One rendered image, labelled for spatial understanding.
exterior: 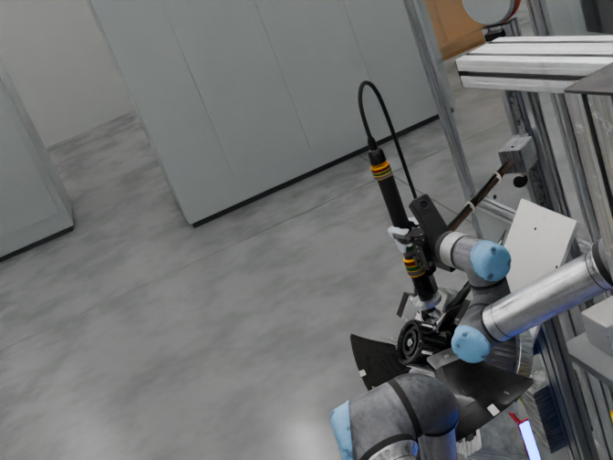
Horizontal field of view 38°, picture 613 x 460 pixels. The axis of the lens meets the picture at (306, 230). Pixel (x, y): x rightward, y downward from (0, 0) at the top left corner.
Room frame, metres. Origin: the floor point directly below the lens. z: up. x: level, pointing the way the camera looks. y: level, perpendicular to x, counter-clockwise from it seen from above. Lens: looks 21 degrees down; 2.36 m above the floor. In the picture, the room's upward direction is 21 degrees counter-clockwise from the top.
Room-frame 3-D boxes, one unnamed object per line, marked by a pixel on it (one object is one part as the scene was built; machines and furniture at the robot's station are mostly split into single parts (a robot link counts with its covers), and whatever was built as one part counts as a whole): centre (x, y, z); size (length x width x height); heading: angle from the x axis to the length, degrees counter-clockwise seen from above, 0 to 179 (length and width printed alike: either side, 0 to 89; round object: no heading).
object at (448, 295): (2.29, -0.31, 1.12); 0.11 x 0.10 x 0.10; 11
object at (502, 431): (1.86, -0.25, 0.98); 0.20 x 0.16 x 0.20; 101
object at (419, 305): (1.91, -0.21, 1.40); 0.09 x 0.07 x 0.10; 136
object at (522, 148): (2.35, -0.64, 1.44); 0.10 x 0.07 x 0.08; 136
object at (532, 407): (2.19, -0.49, 0.73); 0.15 x 0.09 x 0.22; 101
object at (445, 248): (1.71, -0.29, 1.54); 0.08 x 0.05 x 0.08; 111
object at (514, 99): (2.39, -0.67, 1.48); 0.05 x 0.03 x 0.62; 46
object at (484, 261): (1.64, -0.31, 1.54); 0.11 x 0.08 x 0.09; 21
